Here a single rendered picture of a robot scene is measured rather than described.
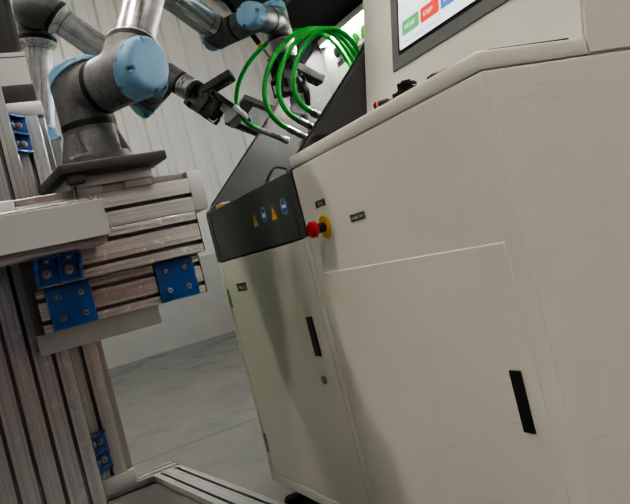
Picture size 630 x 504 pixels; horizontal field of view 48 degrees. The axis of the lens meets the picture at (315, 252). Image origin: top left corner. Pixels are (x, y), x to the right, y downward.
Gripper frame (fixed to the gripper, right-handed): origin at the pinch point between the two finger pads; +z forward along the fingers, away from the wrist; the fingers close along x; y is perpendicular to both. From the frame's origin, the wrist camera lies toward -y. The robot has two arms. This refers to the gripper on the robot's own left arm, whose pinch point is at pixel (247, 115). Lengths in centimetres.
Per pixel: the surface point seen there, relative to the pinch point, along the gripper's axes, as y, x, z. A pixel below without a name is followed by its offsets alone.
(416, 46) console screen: -25, 48, 49
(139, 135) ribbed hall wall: 9, -561, -386
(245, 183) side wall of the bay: 16.5, -18.9, 3.3
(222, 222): 31.0, -5.2, 10.2
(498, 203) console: 4, 88, 86
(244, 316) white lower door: 51, -13, 30
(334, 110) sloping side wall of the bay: -7.3, 33.8, 35.4
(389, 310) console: 26, 55, 76
